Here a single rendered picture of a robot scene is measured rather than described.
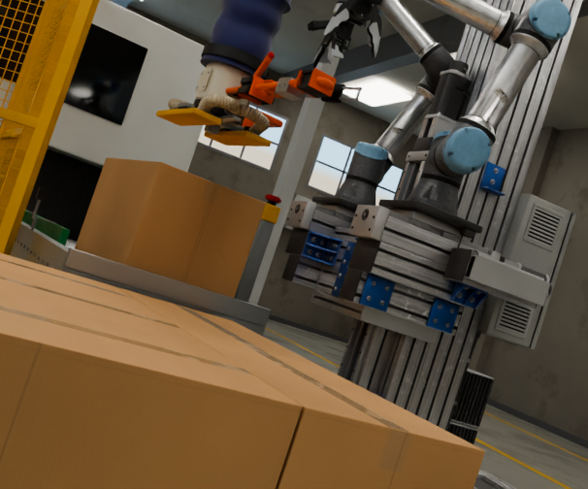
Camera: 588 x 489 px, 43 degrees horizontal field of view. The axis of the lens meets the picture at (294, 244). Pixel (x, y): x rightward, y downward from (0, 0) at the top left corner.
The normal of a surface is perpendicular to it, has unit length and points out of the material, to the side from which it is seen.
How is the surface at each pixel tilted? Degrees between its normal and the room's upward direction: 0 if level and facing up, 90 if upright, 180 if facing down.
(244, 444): 90
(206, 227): 90
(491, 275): 90
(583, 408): 90
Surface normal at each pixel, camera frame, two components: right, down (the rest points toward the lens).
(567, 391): -0.87, -0.31
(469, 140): 0.02, 0.09
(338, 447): 0.45, 0.11
